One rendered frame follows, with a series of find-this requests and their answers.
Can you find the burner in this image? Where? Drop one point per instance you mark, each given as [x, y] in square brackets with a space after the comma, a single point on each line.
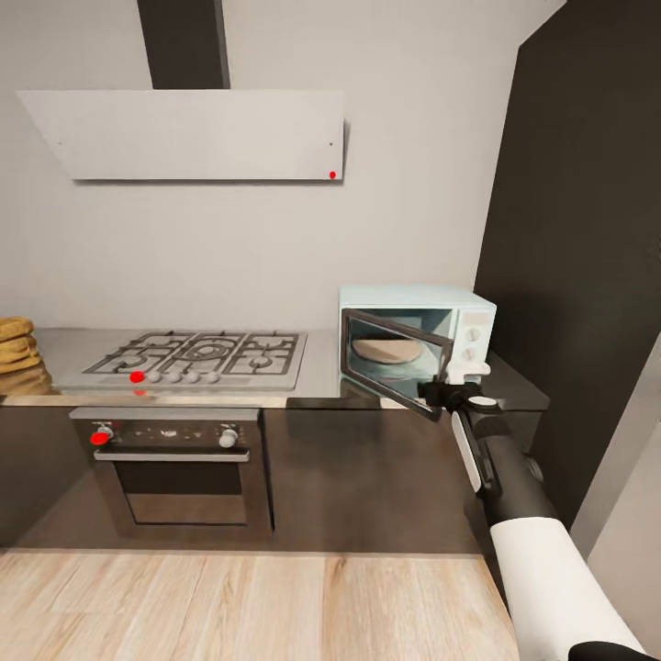
[196, 358]

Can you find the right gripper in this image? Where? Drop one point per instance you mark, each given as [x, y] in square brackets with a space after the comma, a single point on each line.
[437, 394]

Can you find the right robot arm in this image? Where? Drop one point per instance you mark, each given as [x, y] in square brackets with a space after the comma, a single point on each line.
[558, 611]

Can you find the range hood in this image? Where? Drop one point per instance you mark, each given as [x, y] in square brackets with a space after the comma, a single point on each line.
[191, 125]

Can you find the microwave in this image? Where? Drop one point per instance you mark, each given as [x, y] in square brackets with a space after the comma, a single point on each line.
[392, 336]

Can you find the fridge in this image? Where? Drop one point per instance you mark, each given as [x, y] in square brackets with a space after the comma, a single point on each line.
[571, 257]

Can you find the popcorn bag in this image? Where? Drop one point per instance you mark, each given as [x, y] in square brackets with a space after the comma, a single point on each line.
[17, 345]

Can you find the oven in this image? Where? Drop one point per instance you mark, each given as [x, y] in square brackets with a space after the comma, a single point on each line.
[180, 473]

